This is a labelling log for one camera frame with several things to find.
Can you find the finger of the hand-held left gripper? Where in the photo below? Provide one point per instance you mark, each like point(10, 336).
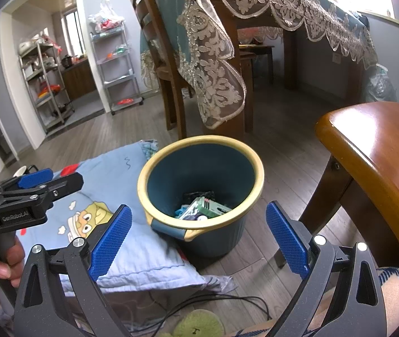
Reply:
point(65, 184)
point(34, 179)

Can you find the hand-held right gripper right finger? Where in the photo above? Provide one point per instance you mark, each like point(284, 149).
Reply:
point(287, 242)

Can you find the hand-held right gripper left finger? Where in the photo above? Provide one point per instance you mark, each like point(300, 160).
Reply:
point(111, 242)

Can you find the blue glove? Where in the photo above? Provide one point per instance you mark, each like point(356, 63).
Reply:
point(182, 212)

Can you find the white and green box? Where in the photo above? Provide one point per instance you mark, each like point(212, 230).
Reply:
point(210, 209)

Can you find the black plastic wrapper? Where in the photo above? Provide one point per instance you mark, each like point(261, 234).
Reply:
point(199, 195)

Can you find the blue bin with yellow rim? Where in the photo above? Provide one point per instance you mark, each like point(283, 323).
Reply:
point(203, 161)

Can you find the black mug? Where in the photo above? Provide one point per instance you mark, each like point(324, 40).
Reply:
point(19, 172)

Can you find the blue printed cushion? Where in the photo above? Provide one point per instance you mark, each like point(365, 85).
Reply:
point(115, 168)

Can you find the wooden kitchen cabinet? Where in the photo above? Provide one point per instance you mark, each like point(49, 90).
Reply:
point(80, 80)

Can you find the metal shelf rack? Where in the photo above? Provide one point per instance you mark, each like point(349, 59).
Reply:
point(44, 73)

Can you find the green slipper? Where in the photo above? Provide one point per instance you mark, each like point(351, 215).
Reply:
point(199, 323)

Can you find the grey trolley rack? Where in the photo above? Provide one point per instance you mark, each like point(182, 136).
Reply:
point(122, 79)

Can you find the dark cooking pot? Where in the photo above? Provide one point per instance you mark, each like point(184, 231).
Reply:
point(67, 61)

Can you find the amber wooden chair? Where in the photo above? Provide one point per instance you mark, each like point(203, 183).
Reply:
point(378, 147)

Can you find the dark wooden dining chair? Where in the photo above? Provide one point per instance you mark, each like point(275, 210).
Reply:
point(166, 73)

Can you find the white plastic bag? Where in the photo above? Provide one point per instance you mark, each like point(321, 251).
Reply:
point(106, 17)

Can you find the clear plastic water bottle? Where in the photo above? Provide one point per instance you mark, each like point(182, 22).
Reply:
point(380, 86)

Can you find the wooden dining table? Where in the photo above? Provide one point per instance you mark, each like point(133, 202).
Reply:
point(250, 59)

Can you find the wooden bench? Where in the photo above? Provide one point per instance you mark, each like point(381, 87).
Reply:
point(255, 56)

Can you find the table with lace cloth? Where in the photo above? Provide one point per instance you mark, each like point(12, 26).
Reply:
point(213, 59)

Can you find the white wall socket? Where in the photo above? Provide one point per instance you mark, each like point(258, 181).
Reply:
point(336, 58)

